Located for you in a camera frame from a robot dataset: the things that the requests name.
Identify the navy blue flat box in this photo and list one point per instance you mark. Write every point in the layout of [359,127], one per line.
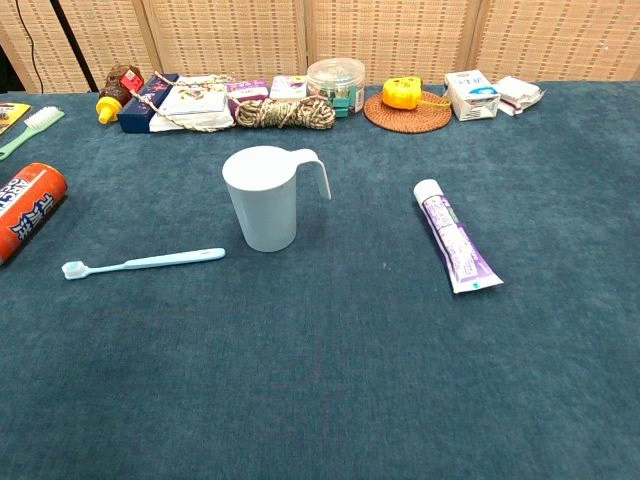
[137,112]

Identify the small purple box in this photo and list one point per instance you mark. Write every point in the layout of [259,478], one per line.
[247,91]

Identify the white tissue packet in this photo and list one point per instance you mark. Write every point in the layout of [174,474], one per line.
[517,92]

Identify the light blue toothbrush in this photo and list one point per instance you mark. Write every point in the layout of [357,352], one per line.
[165,259]

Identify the yellow razor blister pack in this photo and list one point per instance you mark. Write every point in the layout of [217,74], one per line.
[10,115]

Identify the round woven rattan coaster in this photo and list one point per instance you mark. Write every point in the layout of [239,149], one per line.
[400,120]

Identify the clear jar of binder clips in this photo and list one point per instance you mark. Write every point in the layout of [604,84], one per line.
[335,80]

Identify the orange soda can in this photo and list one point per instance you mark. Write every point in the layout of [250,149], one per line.
[30,210]

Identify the yellow tape measure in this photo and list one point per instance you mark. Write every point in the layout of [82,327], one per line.
[400,95]

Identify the mint green scrub brush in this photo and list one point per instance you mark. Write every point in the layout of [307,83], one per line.
[40,120]

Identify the brown syrup bottle yellow cap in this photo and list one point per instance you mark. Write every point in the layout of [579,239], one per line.
[117,90]

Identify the white blue milk carton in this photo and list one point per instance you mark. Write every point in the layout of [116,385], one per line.
[470,97]

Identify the white printed snack bag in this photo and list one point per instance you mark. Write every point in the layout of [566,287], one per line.
[195,105]

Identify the small white purple carton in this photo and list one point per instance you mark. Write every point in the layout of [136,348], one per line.
[287,87]

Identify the bamboo folding screen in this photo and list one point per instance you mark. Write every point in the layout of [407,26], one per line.
[400,35]

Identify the teal binder clip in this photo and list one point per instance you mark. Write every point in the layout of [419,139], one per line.
[341,107]

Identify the black tripod stand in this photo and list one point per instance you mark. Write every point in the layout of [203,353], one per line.
[72,42]

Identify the purple white toothpaste tube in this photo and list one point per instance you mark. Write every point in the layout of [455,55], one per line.
[450,235]

